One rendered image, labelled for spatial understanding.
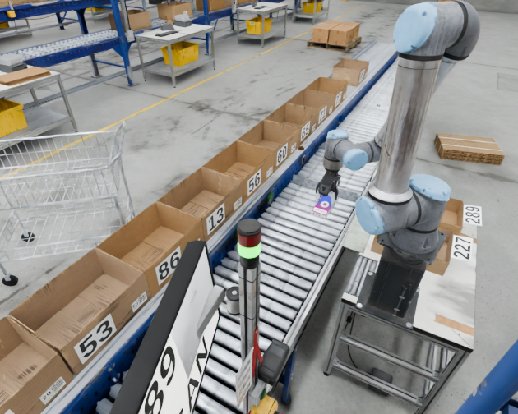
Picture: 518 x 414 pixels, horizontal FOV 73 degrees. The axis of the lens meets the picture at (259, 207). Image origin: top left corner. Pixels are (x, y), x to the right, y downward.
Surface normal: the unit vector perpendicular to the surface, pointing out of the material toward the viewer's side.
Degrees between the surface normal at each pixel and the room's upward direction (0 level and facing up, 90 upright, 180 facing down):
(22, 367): 1
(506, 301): 0
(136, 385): 4
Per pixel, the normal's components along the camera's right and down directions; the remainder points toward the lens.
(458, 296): 0.01, -0.79
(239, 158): -0.47, 0.53
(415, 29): -0.94, 0.10
